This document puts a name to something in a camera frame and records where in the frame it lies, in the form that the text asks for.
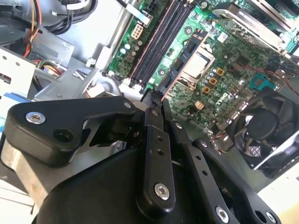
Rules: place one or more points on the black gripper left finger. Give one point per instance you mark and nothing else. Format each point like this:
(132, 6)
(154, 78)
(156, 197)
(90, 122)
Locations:
(58, 116)

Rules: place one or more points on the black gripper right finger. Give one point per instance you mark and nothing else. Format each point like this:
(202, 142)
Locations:
(198, 163)

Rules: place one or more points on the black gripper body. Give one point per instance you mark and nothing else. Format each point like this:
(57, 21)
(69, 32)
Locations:
(100, 186)

